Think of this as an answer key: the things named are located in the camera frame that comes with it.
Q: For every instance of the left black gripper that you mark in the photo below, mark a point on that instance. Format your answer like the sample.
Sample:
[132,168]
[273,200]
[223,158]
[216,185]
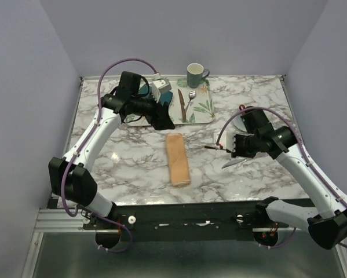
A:
[160,118]

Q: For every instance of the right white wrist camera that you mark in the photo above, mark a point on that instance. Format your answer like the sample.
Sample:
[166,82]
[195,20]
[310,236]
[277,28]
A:
[227,139]

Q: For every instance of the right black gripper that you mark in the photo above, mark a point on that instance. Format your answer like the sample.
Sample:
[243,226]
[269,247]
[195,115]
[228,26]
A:
[237,151]

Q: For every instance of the silver spoon on tray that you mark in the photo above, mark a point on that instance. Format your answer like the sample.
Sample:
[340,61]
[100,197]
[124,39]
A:
[191,95]

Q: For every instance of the orange cloth napkin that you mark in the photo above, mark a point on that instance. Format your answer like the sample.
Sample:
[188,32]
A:
[177,160]

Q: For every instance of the grey green mug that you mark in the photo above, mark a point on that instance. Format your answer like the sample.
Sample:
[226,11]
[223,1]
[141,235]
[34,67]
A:
[196,74]

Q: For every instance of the silver table knife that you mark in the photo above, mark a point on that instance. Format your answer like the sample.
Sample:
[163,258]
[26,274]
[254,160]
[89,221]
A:
[233,162]

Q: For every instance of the aluminium frame rail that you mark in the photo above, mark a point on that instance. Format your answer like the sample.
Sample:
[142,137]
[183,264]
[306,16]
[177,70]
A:
[57,220]

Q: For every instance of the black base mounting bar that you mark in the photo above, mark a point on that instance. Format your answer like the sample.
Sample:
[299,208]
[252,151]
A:
[190,222]

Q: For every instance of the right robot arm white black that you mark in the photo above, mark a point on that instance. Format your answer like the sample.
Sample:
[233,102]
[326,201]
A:
[326,221]

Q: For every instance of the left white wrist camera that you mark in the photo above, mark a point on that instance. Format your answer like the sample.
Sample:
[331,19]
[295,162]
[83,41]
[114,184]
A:
[159,86]

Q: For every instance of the leaf pattern serving tray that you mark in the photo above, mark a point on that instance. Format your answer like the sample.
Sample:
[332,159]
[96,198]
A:
[201,109]

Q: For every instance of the grey saucer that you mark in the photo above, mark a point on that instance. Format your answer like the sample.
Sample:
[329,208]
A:
[239,124]

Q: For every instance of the teal square plate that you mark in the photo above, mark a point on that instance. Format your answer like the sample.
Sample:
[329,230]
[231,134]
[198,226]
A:
[146,93]

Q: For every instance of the brown handled knife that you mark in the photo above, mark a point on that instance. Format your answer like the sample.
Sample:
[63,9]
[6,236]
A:
[182,105]

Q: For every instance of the gold spoon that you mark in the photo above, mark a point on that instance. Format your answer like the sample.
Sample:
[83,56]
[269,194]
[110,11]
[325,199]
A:
[218,148]

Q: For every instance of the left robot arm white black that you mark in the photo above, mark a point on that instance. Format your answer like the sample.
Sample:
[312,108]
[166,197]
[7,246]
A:
[70,176]

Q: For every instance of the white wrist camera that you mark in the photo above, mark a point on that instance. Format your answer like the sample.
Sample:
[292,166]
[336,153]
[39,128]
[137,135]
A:
[159,86]
[227,139]

